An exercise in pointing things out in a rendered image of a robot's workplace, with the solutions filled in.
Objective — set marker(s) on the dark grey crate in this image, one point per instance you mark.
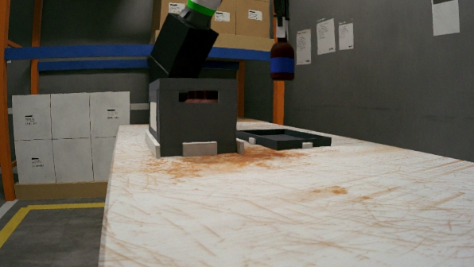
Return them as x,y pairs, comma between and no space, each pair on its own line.
176,122

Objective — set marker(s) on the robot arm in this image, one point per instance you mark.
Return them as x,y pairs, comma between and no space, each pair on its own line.
198,13

